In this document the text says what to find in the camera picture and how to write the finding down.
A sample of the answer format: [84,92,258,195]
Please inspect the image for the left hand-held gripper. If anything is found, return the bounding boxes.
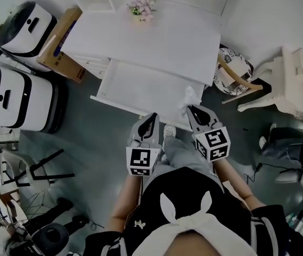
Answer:
[126,113,163,177]

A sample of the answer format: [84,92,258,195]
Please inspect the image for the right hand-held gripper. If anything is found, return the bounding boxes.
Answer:
[186,105,232,163]

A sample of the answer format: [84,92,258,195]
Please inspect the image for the clear plastic bag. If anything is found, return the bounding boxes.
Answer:
[179,86,203,110]

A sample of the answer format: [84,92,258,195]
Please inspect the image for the white desk drawer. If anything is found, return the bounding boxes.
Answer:
[89,57,206,132]

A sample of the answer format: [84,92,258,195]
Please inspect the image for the person's left forearm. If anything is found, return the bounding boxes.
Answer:
[110,174,144,233]

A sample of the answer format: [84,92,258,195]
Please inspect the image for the person's right forearm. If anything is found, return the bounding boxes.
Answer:
[211,157,268,212]

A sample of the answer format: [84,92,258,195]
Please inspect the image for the person's white right shoe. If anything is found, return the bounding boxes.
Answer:
[163,124,177,139]

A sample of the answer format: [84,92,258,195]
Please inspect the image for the person's grey trousers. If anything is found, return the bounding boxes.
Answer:
[143,134,225,194]

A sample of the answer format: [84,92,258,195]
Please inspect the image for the person's dark shirt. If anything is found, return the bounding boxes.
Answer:
[83,166,303,256]

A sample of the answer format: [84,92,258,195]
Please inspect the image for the wooden chair with patterned cushion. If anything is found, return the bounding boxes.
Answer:
[212,46,264,105]

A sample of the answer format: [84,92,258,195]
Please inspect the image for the white desk with hutch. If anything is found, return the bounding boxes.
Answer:
[60,0,239,88]

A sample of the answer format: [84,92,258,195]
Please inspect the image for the white chair with black legs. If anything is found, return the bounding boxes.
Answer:
[2,148,76,188]

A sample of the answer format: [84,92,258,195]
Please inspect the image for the brown cardboard box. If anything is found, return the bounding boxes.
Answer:
[36,6,88,84]

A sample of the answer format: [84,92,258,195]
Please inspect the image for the white mobile robot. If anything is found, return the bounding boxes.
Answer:
[0,62,70,135]
[0,0,59,59]

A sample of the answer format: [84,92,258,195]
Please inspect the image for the pink flowers in pot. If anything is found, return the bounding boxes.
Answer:
[125,0,159,27]

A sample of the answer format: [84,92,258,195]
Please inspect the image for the black floor cable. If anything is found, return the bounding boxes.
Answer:
[243,162,303,184]

